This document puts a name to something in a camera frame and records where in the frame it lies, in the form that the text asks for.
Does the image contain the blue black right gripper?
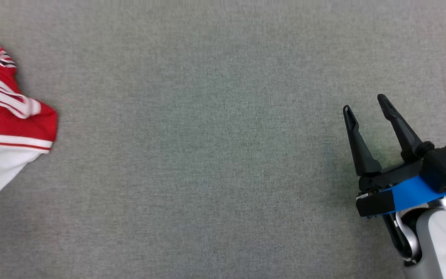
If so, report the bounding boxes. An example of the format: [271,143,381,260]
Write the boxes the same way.
[343,94,446,219]

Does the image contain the red and white jersey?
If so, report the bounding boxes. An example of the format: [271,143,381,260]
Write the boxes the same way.
[0,36,58,212]

